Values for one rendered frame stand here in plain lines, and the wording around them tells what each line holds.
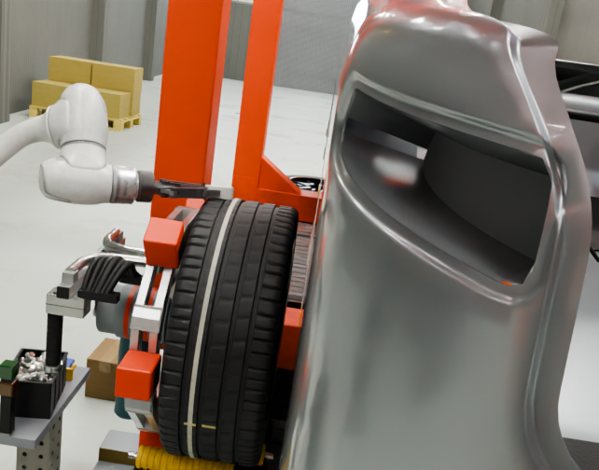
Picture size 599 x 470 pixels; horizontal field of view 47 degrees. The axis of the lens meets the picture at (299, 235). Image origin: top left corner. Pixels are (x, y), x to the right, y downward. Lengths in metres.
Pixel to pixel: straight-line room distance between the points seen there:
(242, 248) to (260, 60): 2.60
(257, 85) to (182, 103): 1.93
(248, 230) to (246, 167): 2.56
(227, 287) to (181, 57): 0.88
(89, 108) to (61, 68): 8.77
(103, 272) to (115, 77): 8.61
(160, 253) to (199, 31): 0.82
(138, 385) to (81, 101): 0.65
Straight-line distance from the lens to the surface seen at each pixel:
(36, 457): 2.35
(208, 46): 2.12
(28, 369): 2.14
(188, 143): 2.16
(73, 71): 10.37
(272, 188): 4.14
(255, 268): 1.50
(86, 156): 1.62
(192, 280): 1.50
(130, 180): 1.62
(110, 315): 1.79
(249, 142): 4.09
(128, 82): 10.10
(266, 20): 4.04
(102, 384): 3.08
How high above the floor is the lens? 1.59
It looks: 16 degrees down
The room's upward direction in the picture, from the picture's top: 9 degrees clockwise
